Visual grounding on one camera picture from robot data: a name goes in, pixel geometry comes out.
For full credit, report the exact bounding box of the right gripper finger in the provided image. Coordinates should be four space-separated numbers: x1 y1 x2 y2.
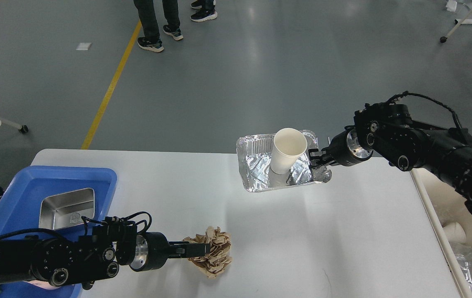
309 148 333 168

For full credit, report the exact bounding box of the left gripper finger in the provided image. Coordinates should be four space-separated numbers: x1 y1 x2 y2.
168 242 211 259

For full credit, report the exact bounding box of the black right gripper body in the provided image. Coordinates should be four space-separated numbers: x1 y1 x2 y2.
329 127 374 166

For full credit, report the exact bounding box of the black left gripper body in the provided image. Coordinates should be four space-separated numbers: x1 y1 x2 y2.
129 232 170 272

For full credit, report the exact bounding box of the white paper cup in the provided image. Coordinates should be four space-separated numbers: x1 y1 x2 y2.
443 222 467 245
270 128 307 174

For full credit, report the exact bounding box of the brown paper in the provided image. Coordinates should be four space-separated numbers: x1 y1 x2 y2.
183 226 232 279

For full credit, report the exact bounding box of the aluminium foil tray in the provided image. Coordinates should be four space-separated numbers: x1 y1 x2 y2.
236 134 332 192

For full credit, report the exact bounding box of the stainless steel rectangular tray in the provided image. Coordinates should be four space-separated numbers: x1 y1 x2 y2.
38 188 96 230

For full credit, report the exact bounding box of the pink mug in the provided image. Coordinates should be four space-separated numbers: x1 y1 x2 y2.
25 280 57 290

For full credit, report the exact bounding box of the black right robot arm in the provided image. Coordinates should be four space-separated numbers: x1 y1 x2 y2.
308 91 472 215

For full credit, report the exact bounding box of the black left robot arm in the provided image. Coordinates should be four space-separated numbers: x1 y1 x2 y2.
0 212 211 290

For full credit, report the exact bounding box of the beige plastic bin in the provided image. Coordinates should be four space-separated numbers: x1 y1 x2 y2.
411 168 472 298

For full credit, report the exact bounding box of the white paper cup in bin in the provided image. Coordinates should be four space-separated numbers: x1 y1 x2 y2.
443 222 467 245

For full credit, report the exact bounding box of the blue plastic tray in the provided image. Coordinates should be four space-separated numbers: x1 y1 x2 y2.
0 166 118 298

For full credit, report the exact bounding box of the white office chair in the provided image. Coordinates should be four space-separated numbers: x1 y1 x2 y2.
0 116 29 134

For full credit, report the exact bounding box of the person in grey trousers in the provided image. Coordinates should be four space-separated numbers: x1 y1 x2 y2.
133 0 184 53

